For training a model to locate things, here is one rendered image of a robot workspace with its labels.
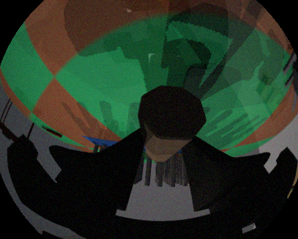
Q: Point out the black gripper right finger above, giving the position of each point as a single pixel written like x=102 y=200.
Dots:
x=211 y=172

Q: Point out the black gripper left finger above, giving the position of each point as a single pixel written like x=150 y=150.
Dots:
x=113 y=169

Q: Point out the blue flat strip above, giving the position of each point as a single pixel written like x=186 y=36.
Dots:
x=102 y=142

